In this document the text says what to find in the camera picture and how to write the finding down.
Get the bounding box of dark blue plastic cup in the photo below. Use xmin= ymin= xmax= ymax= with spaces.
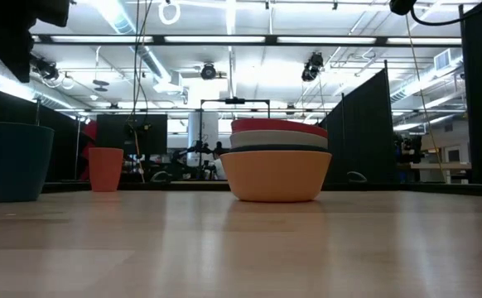
xmin=0 ymin=121 xmax=55 ymax=204

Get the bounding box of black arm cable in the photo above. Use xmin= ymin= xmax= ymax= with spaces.
xmin=408 ymin=0 xmax=482 ymax=27

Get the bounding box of orange plastic cup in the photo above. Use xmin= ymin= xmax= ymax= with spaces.
xmin=88 ymin=147 xmax=125 ymax=193

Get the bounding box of grey frame brace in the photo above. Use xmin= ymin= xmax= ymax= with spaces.
xmin=149 ymin=170 xmax=172 ymax=184

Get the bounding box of wooden background desk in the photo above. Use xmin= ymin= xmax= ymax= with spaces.
xmin=406 ymin=160 xmax=473 ymax=184

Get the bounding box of orange plastic bowl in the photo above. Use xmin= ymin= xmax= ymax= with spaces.
xmin=219 ymin=150 xmax=333 ymax=203

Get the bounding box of white hanging ring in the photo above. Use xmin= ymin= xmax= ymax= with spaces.
xmin=157 ymin=0 xmax=182 ymax=26

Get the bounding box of black hanging cable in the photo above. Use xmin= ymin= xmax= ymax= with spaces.
xmin=125 ymin=0 xmax=154 ymax=184

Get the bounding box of red plastic bowl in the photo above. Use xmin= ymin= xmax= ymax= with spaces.
xmin=230 ymin=118 xmax=329 ymax=140

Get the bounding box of black desk equipment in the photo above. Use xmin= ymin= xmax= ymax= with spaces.
xmin=393 ymin=132 xmax=424 ymax=165

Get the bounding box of black ceiling spotlight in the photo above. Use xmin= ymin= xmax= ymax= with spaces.
xmin=300 ymin=51 xmax=325 ymax=83
xmin=199 ymin=62 xmax=219 ymax=81
xmin=28 ymin=55 xmax=60 ymax=82

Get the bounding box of white round column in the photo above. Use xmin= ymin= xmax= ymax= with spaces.
xmin=186 ymin=111 xmax=220 ymax=167

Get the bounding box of white plastic bowl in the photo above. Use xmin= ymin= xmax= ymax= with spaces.
xmin=229 ymin=129 xmax=329 ymax=150

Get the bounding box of dark blue plastic bowl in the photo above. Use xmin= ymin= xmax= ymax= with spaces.
xmin=229 ymin=143 xmax=330 ymax=154

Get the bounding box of black background robot rig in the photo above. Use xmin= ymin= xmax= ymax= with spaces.
xmin=198 ymin=97 xmax=272 ymax=181

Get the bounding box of white air vent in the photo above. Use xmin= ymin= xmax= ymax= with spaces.
xmin=432 ymin=48 xmax=464 ymax=72

